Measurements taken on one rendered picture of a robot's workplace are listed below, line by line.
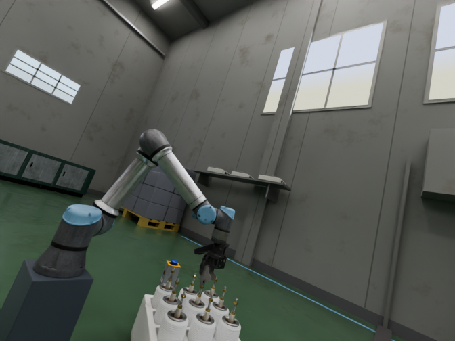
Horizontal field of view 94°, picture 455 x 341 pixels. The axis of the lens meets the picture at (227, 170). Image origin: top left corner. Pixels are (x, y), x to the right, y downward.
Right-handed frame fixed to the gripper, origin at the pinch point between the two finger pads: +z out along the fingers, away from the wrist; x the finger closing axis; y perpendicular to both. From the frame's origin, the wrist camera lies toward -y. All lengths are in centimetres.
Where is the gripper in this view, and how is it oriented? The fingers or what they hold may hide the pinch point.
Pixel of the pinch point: (202, 281)
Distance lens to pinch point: 110.6
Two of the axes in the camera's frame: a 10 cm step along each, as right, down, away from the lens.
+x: 5.0, 3.2, 8.0
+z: -3.0, 9.4, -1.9
